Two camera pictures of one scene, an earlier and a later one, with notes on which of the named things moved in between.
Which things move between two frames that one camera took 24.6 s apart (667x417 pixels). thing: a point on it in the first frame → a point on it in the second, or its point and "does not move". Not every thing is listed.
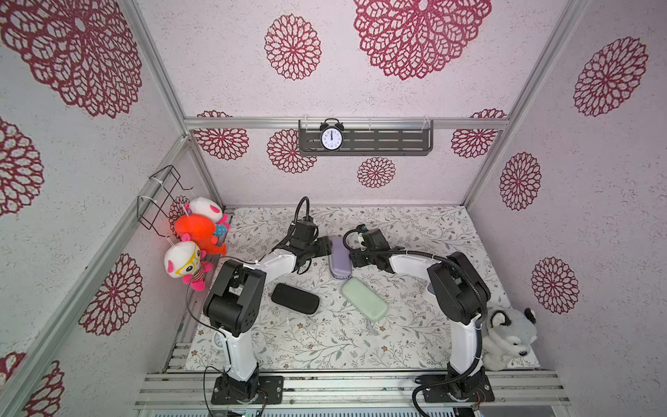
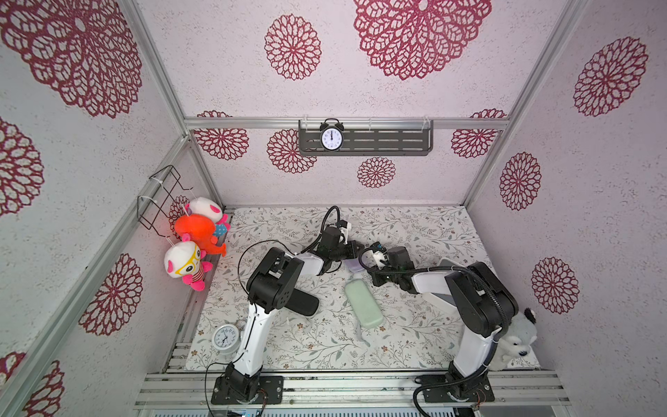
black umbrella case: x=295 y=299 does not move
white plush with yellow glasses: x=182 y=260 does not move
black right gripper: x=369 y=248 → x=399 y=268
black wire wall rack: x=153 y=208 does not move
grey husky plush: x=507 y=333 does not move
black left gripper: x=326 y=248 → x=352 y=245
